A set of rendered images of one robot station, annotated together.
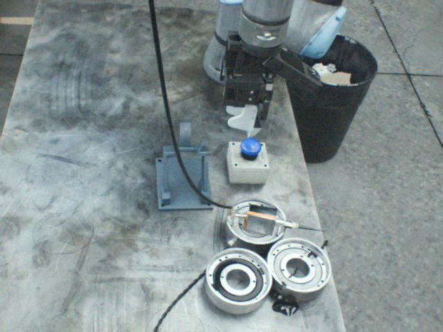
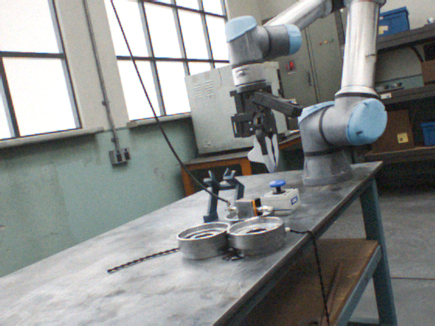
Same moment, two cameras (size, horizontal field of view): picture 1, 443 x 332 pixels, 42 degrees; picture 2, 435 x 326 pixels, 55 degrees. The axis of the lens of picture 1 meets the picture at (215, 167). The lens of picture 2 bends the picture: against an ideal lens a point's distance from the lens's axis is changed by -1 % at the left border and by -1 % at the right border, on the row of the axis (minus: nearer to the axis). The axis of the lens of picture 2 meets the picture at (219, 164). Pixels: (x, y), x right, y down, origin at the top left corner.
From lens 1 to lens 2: 0.85 m
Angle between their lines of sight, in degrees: 55
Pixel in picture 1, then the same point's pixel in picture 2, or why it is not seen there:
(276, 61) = (258, 95)
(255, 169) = (276, 198)
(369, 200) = not seen: outside the picture
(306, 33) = (344, 119)
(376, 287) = not seen: outside the picture
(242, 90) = (244, 123)
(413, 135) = not seen: outside the picture
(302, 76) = (279, 102)
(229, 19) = (303, 133)
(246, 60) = (244, 102)
